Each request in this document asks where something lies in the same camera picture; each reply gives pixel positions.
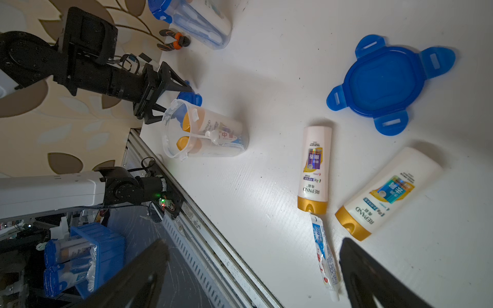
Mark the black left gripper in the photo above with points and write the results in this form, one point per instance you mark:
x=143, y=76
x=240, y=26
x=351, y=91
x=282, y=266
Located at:
x=87, y=47

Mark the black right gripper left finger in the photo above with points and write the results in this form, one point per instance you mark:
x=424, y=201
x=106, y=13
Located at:
x=138, y=284

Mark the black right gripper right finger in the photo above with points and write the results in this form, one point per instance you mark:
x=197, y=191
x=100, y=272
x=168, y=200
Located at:
x=368, y=283

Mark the blue lid front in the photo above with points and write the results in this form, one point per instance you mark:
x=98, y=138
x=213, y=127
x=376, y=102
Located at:
x=191, y=97

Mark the blue lid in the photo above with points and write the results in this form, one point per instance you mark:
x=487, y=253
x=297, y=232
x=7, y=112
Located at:
x=191, y=97
x=385, y=80

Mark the toothpaste tube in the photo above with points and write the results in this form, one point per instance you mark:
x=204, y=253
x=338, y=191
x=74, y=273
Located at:
x=326, y=261

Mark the clear plastic container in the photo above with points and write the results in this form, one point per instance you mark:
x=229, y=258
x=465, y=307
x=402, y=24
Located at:
x=192, y=131
x=201, y=19

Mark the white shampoo bottle gold cap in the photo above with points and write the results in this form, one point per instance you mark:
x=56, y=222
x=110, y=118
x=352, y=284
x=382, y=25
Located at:
x=409, y=172

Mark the blue storage bin outside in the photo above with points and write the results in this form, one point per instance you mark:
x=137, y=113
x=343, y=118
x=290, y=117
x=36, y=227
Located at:
x=86, y=260

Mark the orange black side cutters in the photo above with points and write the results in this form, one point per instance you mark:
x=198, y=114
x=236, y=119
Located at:
x=179, y=41

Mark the white bottle purple label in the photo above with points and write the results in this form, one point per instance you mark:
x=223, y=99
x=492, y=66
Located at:
x=314, y=177

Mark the blue lid upper left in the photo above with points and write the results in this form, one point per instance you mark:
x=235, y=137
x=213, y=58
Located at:
x=385, y=80

